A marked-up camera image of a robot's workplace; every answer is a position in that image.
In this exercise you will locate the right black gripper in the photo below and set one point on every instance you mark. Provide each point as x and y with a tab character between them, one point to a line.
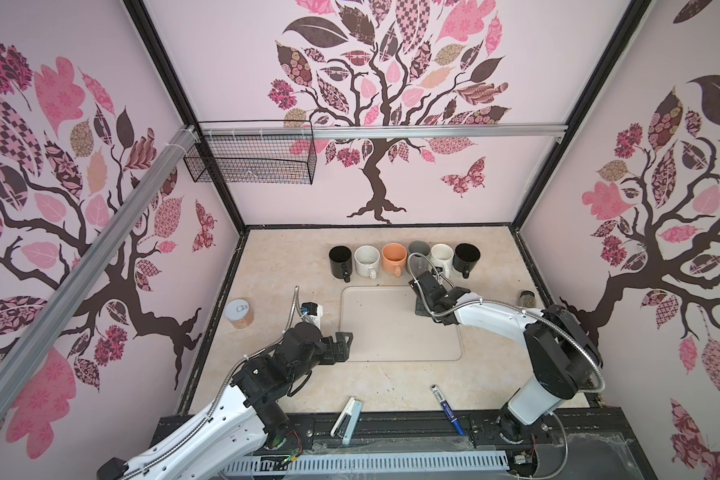
418	308

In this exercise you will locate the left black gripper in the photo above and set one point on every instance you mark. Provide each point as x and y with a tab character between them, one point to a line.
327	343

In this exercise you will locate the grey mug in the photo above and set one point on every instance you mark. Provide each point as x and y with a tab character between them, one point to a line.
418	257

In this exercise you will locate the black mug white base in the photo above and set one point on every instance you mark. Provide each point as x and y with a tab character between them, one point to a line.
466	256

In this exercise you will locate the peach orange mug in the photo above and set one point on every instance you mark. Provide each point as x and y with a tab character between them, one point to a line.
393	259

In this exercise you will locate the cream mug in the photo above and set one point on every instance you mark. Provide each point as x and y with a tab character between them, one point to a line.
367	261

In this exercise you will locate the translucent plastic tray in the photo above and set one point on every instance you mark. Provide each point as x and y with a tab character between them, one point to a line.
385	328

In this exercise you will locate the white stapler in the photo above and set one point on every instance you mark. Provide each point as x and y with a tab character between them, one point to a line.
346	423

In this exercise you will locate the glass spice jar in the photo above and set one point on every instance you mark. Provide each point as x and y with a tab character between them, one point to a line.
527	299

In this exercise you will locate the orange tin can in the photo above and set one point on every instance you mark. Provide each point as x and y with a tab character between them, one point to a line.
239	313

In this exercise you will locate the blue marker pen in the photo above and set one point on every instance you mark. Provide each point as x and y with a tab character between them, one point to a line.
447	409

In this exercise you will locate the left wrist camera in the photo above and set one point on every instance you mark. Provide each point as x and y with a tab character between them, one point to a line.
311	312

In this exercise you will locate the white slotted cable duct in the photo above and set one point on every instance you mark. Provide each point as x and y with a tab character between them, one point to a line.
367	463

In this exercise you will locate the black wire basket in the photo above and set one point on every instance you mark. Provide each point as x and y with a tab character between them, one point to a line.
254	151

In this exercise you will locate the black base frame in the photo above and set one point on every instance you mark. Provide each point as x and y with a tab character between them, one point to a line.
212	439

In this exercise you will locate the back aluminium rail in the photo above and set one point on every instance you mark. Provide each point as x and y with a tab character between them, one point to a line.
384	132

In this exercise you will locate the aluminium rail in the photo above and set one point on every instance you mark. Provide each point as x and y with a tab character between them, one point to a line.
22	361
384	132

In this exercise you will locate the left aluminium rail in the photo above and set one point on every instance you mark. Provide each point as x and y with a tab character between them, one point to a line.
22	361

